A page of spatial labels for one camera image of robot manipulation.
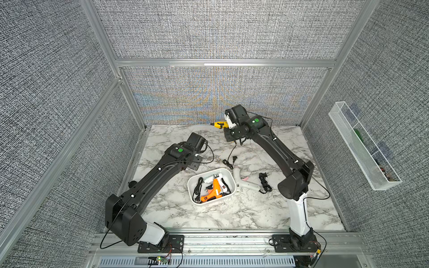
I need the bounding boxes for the white orange glue gun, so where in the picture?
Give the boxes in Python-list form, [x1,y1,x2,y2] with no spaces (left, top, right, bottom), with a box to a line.
[203,173,231,196]

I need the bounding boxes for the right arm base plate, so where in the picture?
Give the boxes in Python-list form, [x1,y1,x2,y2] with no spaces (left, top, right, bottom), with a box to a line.
[271,234,320,253]

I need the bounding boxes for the yellow glue gun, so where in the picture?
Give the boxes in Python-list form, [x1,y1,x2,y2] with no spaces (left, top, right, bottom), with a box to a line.
[212,121,237,170]

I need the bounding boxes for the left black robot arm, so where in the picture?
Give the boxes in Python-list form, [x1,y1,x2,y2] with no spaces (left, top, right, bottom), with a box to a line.
[105,132,209,247]

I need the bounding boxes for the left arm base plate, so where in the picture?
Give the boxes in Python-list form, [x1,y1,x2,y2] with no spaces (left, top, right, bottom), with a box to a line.
[137,234,185,254]

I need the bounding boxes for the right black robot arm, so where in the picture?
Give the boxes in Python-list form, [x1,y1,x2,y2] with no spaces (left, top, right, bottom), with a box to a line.
[224,105,315,250]

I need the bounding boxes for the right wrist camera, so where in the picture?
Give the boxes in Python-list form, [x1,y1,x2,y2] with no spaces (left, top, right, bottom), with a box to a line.
[224,109,236,128]

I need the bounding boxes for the white pink glue gun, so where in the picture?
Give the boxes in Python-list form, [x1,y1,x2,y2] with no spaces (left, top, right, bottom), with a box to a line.
[233,168,273,194]

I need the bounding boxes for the white wire wall basket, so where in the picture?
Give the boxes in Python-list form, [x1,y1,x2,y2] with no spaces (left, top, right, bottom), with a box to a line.
[328,101,402,191]

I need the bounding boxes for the white plastic storage box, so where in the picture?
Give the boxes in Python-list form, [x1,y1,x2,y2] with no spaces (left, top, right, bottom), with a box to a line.
[187,168,237,206]

